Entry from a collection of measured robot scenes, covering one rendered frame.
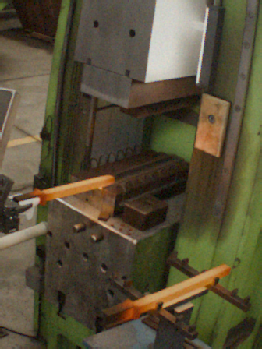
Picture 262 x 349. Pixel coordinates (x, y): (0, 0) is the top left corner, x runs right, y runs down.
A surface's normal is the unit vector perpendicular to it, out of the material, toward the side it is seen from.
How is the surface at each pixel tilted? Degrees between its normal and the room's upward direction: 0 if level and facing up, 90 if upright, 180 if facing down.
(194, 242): 90
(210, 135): 90
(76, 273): 90
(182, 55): 90
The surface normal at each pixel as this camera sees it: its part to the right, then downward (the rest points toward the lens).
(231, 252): -0.65, 0.22
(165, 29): 0.75, 0.36
